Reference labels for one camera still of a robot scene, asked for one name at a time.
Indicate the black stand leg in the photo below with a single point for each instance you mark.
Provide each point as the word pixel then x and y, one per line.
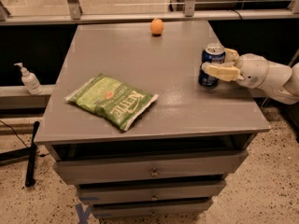
pixel 29 152

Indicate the top grey drawer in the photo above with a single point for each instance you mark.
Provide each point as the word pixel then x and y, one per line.
pixel 149 167

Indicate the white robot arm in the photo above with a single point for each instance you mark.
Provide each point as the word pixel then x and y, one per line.
pixel 278 81

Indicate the grey drawer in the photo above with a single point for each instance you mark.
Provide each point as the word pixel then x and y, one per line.
pixel 149 167
pixel 150 208
pixel 151 192

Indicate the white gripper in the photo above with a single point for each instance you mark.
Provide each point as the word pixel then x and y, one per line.
pixel 252 68

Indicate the green kettle chips bag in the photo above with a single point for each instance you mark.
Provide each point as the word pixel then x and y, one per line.
pixel 113 100

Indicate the bottom grey drawer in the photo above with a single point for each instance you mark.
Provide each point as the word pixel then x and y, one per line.
pixel 150 208

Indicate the metal window rail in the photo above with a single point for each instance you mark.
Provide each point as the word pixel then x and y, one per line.
pixel 34 12

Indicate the orange fruit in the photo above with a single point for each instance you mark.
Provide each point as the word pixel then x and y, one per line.
pixel 156 27

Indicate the middle grey drawer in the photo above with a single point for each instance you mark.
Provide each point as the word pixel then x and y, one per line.
pixel 151 192

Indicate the blue pepsi can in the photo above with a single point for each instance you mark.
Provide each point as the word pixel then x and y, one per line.
pixel 213 55

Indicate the white pump bottle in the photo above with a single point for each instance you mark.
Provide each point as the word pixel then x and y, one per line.
pixel 29 80

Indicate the blue tape cross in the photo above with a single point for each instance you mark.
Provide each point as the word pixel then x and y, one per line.
pixel 83 214

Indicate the grey drawer cabinet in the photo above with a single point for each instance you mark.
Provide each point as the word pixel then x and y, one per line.
pixel 185 118

